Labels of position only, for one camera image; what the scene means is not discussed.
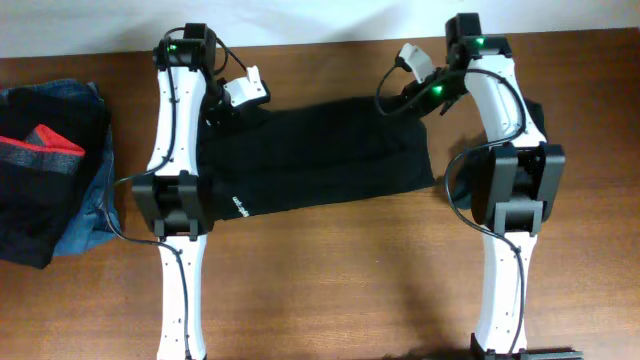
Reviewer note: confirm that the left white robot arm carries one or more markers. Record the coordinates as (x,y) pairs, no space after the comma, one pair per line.
(172,194)

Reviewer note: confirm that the black t-shirt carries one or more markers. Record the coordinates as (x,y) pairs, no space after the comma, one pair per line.
(335,152)

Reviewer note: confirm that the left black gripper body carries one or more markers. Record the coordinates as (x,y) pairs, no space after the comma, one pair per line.
(216,115)

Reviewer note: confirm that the crumpled black garment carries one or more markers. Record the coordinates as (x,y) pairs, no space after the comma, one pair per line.
(480,169)

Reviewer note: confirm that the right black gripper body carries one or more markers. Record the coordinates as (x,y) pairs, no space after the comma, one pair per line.
(417,93)

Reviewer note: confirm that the black red folded garment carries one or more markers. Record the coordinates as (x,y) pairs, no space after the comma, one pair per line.
(51,150)

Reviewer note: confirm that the folded blue jeans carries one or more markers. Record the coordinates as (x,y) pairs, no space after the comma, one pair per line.
(88,228)

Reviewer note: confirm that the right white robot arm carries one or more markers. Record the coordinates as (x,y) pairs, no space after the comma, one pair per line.
(517,173)

